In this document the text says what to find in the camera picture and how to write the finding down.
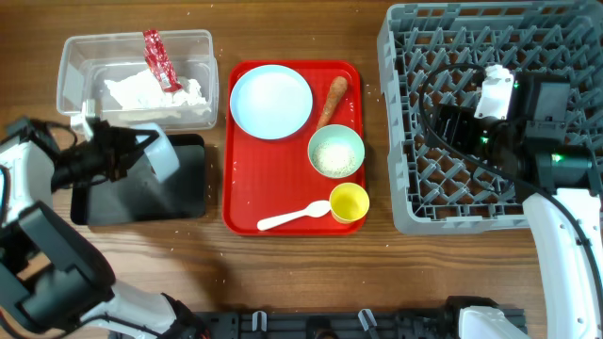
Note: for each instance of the orange carrot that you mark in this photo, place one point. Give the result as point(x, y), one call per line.
point(337, 90)

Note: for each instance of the black tray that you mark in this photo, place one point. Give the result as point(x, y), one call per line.
point(141, 197)

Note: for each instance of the grey dishwasher rack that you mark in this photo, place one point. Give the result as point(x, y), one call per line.
point(427, 53)

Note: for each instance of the light blue plate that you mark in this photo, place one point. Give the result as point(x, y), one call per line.
point(271, 102)

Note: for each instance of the yellow cup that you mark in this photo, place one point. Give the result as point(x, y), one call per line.
point(349, 203)

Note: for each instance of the light blue bowl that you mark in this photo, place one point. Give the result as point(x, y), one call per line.
point(160, 153)

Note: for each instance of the red serving tray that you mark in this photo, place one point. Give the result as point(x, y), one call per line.
point(265, 178)

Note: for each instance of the white rice pile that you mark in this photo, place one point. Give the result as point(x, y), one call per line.
point(332, 159)

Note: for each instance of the green bowl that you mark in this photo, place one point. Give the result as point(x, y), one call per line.
point(340, 134)

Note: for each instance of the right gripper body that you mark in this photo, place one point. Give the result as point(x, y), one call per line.
point(472, 137)

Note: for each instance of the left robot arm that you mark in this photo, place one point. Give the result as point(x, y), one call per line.
point(52, 277)

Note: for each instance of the white napkin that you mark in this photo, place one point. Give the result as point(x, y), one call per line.
point(143, 91)

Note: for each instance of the clear plastic bin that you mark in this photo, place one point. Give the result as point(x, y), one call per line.
point(88, 61)

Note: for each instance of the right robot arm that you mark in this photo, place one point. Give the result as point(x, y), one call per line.
point(517, 131)

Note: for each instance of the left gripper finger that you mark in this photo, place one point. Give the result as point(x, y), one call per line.
point(127, 148)
point(103, 131)

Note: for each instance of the white plastic spoon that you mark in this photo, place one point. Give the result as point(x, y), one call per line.
point(315, 209)

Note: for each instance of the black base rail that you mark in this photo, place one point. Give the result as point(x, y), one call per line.
point(398, 325)

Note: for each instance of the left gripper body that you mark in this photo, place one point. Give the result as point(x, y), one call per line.
point(85, 159)

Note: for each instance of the red snack wrapper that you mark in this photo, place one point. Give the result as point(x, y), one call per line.
point(159, 62)

